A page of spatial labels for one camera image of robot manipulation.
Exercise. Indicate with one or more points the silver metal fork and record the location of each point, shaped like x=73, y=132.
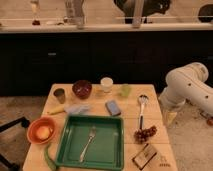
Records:
x=91, y=137

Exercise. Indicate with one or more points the orange bowl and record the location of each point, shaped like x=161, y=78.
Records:
x=43, y=121

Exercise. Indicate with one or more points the black chair frame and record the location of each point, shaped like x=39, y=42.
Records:
x=24, y=123

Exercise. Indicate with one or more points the silver spoon with dark handle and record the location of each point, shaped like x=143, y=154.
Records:
x=143, y=99

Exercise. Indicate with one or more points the green plastic tray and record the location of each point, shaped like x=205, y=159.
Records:
x=92, y=142

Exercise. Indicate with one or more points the dark cabinet counter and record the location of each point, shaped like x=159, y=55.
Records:
x=32, y=61

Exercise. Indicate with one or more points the small dark box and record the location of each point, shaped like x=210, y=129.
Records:
x=144, y=156

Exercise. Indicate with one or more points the dark maroon bowl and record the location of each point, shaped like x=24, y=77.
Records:
x=82, y=89

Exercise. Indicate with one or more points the blue sponge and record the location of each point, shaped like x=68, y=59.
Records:
x=113, y=108

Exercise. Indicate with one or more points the light green cup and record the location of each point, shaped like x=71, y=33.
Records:
x=125, y=90

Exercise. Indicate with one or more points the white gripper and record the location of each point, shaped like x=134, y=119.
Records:
x=170, y=110

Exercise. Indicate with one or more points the white cup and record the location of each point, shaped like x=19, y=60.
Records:
x=106, y=84

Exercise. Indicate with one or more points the bunch of red grapes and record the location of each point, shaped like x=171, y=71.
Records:
x=142, y=135

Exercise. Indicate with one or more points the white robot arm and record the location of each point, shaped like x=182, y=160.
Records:
x=186, y=83

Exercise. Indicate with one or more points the grey metal cup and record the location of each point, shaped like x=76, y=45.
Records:
x=59, y=94

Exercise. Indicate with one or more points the yellow lemon in bowl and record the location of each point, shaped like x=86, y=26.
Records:
x=43, y=132

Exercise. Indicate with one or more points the wooden table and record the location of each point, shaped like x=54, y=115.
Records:
x=130, y=110

